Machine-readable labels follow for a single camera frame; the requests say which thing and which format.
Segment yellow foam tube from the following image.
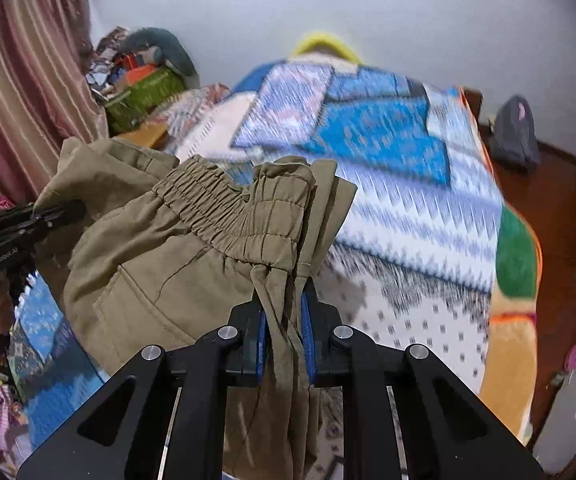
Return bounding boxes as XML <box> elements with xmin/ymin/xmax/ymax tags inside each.
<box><xmin>290</xmin><ymin>31</ymin><xmax>364</xmax><ymax>64</ymax></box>

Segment orange box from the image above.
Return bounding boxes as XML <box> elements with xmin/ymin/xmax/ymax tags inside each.
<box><xmin>125</xmin><ymin>57</ymin><xmax>157</xmax><ymax>84</ymax></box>

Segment grey backpack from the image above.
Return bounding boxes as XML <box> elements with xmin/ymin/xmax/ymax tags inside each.
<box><xmin>488</xmin><ymin>95</ymin><xmax>541</xmax><ymax>168</ymax></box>

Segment striped brown curtain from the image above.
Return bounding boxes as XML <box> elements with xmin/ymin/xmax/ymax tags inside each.
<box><xmin>0</xmin><ymin>0</ymin><xmax>111</xmax><ymax>206</ymax></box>

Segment khaki pants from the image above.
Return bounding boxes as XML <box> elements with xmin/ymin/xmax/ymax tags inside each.
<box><xmin>33</xmin><ymin>137</ymin><xmax>359</xmax><ymax>480</ymax></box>

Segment pile of crumpled paper clutter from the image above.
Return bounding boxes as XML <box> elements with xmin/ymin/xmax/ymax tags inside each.
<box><xmin>85</xmin><ymin>27</ymin><xmax>169</xmax><ymax>92</ymax></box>

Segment grey plush pillow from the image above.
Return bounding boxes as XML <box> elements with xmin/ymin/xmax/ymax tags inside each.
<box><xmin>125</xmin><ymin>27</ymin><xmax>200</xmax><ymax>88</ymax></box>

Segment bamboo lap table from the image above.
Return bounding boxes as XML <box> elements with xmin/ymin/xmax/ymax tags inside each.
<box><xmin>118</xmin><ymin>122</ymin><xmax>170</xmax><ymax>151</ymax></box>

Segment blue patchwork blanket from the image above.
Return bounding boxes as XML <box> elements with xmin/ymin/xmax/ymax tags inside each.
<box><xmin>8</xmin><ymin>57</ymin><xmax>544</xmax><ymax>480</ymax></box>

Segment wooden bed frame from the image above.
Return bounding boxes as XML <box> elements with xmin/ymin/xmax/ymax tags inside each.
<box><xmin>460</xmin><ymin>89</ymin><xmax>485</xmax><ymax>129</ymax></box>

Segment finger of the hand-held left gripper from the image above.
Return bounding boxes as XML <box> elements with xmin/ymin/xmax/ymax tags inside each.
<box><xmin>0</xmin><ymin>199</ymin><xmax>88</xmax><ymax>242</ymax></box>

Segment green patterned storage bag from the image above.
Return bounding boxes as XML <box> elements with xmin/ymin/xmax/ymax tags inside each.
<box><xmin>103</xmin><ymin>70</ymin><xmax>184</xmax><ymax>133</ymax></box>

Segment pink checkered cloth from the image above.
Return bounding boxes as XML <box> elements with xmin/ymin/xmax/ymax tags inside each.
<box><xmin>0</xmin><ymin>380</ymin><xmax>30</xmax><ymax>461</ymax></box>

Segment striped floral quilt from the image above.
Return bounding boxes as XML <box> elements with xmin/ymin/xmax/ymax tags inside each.
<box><xmin>160</xmin><ymin>84</ymin><xmax>231</xmax><ymax>131</ymax></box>

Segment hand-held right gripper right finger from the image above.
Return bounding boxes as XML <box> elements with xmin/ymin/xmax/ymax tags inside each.
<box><xmin>300</xmin><ymin>280</ymin><xmax>549</xmax><ymax>480</ymax></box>

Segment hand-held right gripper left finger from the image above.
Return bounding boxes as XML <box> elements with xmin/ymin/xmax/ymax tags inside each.
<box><xmin>15</xmin><ymin>300</ymin><xmax>269</xmax><ymax>480</ymax></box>

